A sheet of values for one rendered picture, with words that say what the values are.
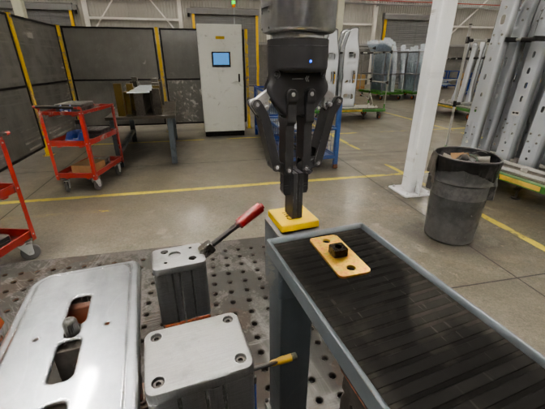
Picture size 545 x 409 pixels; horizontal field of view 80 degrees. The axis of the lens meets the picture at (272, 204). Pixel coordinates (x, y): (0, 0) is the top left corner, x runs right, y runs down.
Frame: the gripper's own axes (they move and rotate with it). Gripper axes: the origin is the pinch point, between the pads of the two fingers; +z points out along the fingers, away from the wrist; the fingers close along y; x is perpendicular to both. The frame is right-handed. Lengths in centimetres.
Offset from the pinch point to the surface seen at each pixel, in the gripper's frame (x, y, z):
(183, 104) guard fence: -701, -50, 64
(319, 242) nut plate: 10.0, 0.8, 2.7
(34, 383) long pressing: 4.1, 36.3, 18.9
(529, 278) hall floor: -72, -211, 119
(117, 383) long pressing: 7.6, 26.6, 18.9
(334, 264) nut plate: 14.9, 1.5, 2.7
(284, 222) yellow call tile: 2.0, 2.3, 3.5
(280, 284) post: 3.3, 3.3, 13.2
